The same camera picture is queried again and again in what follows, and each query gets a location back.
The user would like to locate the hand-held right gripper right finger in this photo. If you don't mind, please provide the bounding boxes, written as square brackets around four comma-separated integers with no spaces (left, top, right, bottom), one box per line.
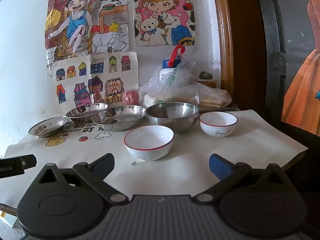
[194,154,293,203]

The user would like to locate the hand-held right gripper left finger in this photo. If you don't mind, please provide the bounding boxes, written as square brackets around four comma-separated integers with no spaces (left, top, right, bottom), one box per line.
[32,153,129,204]

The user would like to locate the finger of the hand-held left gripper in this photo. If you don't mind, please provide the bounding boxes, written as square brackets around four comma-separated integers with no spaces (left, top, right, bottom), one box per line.
[0,154,37,168]

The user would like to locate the small stainless steel plate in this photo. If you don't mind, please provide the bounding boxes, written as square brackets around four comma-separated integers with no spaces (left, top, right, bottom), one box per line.
[28,116,70,138]

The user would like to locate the small white printed bowl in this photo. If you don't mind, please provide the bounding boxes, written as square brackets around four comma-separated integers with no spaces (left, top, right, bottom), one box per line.
[199,112,238,139]

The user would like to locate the large stainless steel plate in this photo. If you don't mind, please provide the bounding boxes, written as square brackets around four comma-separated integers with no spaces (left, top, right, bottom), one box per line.
[92,105,147,131]

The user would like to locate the large white red-rimmed bowl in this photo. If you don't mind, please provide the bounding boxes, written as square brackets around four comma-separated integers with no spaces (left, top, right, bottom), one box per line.
[124,126,175,161]

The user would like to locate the medium stainless steel plate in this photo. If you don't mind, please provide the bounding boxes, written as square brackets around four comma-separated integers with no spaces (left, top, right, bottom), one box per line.
[66,103,109,123]

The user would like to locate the stainless steel bowl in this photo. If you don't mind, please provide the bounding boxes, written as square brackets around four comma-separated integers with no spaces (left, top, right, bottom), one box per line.
[146,102,200,134]

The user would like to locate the printed white table cloth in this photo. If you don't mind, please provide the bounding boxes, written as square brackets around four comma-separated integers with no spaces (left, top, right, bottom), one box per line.
[4,109,309,207]

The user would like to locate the clear bag of flatbreads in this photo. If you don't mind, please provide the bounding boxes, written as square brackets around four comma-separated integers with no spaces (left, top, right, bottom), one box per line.
[180,84,232,110]

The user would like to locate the red ball in plastic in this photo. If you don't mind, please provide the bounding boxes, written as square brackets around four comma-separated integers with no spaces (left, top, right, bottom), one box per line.
[122,89,139,106]

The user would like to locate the paper drawing of coloured houses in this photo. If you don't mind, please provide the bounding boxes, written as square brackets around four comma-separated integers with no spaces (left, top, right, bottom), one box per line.
[46,52,139,107]

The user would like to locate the small cup with dark lump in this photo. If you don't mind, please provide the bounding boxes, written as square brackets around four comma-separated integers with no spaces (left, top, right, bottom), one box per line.
[197,71,218,88]

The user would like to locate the clear plastic bag green print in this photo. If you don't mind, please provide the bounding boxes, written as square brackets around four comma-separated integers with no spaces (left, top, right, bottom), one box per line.
[139,55,198,107]

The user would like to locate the white bottle with blue lid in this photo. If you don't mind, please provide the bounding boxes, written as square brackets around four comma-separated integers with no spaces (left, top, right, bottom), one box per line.
[159,45,186,83]

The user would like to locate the painting of orange dress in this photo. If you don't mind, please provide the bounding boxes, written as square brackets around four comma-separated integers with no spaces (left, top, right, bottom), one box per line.
[281,0,320,137]

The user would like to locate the wooden door frame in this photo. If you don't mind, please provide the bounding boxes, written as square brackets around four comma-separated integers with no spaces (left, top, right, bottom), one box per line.
[211,0,266,117]

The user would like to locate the wall drawing of fan figure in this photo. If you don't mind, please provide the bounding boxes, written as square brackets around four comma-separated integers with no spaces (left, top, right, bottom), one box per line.
[45,0,131,62]

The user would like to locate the wall drawing with teddy bear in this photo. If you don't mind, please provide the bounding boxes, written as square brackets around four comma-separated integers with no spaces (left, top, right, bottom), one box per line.
[134,0,196,47]

